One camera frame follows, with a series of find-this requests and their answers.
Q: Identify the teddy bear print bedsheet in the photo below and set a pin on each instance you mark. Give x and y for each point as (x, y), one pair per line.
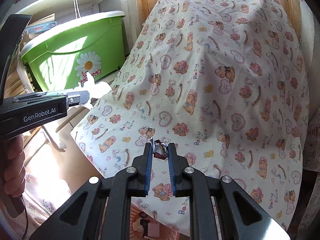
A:
(225, 81)

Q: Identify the cream white cabinet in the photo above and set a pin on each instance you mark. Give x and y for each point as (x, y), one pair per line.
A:
(51, 151)

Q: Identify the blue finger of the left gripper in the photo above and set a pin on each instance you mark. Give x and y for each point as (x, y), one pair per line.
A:
(77, 98)

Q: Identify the white wall shelf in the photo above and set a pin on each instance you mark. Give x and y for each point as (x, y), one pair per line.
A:
(74, 13)

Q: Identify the foil candy wrapper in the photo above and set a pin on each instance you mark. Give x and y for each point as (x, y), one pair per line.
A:
(159, 149)

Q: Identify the white tissue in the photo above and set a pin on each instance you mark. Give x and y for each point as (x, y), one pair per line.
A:
(95, 90)

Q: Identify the green plastic La Mamma tub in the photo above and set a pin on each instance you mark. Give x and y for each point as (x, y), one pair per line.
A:
(61, 57)

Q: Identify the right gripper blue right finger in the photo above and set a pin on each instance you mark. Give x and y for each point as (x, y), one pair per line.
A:
(177, 164)

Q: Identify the stacked books on shelf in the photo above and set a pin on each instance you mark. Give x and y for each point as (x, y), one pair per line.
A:
(41, 25)

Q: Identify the red print white cloth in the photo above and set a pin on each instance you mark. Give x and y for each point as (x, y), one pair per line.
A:
(311, 163)

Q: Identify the pink checkered paper box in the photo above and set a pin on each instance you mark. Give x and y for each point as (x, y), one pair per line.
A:
(153, 230)

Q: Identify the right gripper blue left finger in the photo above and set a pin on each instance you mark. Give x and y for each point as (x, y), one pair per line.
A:
(143, 165)

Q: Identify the pink plastic mesh basket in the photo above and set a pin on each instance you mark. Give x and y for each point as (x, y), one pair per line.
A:
(136, 231)

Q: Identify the left human hand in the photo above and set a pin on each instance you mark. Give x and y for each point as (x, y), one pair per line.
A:
(14, 173)

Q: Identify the black clip in basket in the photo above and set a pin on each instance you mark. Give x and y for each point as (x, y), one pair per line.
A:
(144, 223)

